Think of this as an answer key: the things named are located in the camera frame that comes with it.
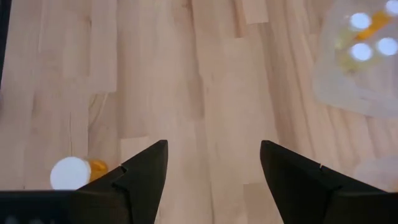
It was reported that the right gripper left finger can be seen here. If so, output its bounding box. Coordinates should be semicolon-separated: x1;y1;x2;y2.
77;139;169;224

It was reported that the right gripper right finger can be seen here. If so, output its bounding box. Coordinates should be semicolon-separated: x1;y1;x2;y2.
260;139;386;224

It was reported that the orange pill bottle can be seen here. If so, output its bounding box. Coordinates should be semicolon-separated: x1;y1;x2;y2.
49;156;109;190

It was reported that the clear plastic bin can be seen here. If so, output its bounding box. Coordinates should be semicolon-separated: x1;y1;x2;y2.
312;0;398;118

